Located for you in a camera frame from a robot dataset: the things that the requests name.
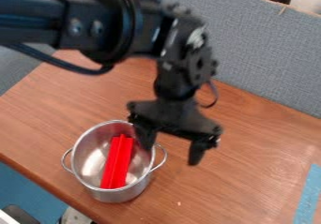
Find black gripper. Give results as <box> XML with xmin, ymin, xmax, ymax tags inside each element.
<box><xmin>126</xmin><ymin>97</ymin><xmax>224</xmax><ymax>167</ymax></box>

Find red plastic block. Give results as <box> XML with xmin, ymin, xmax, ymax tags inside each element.
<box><xmin>100</xmin><ymin>134</ymin><xmax>134</xmax><ymax>189</ymax></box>

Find silver metal pot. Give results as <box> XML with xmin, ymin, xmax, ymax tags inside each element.
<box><xmin>61</xmin><ymin>120</ymin><xmax>167</xmax><ymax>203</ymax></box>

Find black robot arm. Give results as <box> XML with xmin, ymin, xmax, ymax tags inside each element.
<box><xmin>0</xmin><ymin>0</ymin><xmax>222</xmax><ymax>165</ymax></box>

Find white round object below table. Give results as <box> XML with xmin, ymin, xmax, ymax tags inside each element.
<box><xmin>61</xmin><ymin>207</ymin><xmax>91</xmax><ymax>224</ymax></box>

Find black object bottom left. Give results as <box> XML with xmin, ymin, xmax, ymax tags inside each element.
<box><xmin>2</xmin><ymin>204</ymin><xmax>40</xmax><ymax>224</ymax></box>

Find blue tape strip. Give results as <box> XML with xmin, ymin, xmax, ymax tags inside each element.
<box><xmin>293</xmin><ymin>164</ymin><xmax>321</xmax><ymax>224</ymax></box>

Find black cable loop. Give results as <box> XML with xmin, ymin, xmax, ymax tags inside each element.
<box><xmin>195</xmin><ymin>80</ymin><xmax>220</xmax><ymax>109</ymax></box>

